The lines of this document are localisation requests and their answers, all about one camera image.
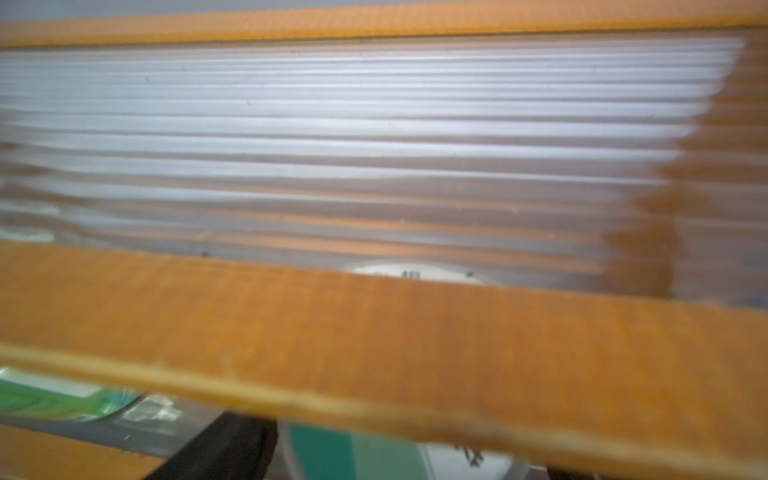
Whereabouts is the green seed can bottom left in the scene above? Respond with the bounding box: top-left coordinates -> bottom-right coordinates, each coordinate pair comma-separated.
1,366 -> 142,421

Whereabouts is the wooden three-tier shelf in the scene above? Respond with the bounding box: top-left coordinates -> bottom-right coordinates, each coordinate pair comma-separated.
1,1 -> 767,479

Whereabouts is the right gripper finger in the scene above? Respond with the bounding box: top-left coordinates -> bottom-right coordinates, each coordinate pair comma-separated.
145,411 -> 278,480

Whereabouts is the strawberry seed can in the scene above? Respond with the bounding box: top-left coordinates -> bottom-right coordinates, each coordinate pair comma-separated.
278,260 -> 532,480

